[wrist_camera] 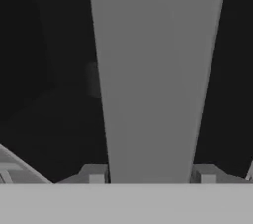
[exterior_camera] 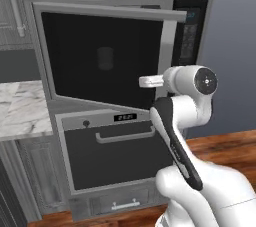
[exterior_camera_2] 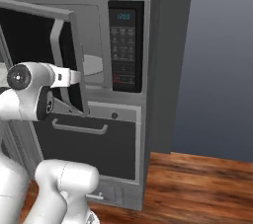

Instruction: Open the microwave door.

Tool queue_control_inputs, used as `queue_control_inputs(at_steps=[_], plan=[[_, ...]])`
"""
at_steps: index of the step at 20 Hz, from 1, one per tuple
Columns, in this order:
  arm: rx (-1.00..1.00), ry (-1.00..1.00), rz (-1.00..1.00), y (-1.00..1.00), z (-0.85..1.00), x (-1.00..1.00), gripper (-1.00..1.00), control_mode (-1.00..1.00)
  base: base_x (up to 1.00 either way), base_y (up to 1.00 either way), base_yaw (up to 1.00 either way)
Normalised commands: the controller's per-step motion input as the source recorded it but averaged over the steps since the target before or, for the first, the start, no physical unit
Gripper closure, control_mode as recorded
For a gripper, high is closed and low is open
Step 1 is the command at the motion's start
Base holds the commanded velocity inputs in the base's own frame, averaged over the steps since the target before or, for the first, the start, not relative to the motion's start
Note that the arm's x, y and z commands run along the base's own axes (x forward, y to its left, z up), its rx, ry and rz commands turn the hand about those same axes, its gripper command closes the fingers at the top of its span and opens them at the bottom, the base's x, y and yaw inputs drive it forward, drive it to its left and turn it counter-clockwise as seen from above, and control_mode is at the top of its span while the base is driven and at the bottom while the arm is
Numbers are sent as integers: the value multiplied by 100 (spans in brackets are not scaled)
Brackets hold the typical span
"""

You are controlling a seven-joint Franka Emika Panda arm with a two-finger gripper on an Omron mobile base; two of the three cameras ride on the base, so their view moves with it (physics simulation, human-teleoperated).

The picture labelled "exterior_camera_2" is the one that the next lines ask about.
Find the grey built-in oven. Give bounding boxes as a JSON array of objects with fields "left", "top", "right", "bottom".
[{"left": 32, "top": 101, "right": 143, "bottom": 184}]

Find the dark oven door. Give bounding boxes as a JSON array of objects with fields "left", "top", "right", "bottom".
[{"left": 33, "top": 112, "right": 138, "bottom": 182}]

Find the grey drawer front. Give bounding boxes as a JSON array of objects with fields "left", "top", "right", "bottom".
[{"left": 86, "top": 178, "right": 143, "bottom": 210}]

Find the grey microwave oven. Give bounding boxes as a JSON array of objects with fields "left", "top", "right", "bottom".
[{"left": 0, "top": 0, "right": 146, "bottom": 95}]

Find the grey oven door handle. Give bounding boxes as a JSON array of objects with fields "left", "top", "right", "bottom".
[{"left": 51, "top": 117, "right": 109, "bottom": 136}]

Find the tall grey cabinet housing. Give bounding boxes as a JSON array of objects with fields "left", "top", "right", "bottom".
[{"left": 0, "top": 0, "right": 196, "bottom": 212}]

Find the silver drawer handle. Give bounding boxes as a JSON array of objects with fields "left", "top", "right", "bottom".
[{"left": 86, "top": 191, "right": 105, "bottom": 201}]

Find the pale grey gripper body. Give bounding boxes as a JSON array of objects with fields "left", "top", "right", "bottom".
[{"left": 69, "top": 69, "right": 84, "bottom": 87}]

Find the white microwave turntable plate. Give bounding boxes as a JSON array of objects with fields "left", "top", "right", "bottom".
[{"left": 82, "top": 54, "right": 105, "bottom": 77}]

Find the black glass microwave door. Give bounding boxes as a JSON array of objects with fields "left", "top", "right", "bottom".
[{"left": 0, "top": 0, "right": 91, "bottom": 117}]

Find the grey microwave door handle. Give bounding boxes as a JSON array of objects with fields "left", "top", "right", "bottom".
[{"left": 49, "top": 18, "right": 74, "bottom": 105}]

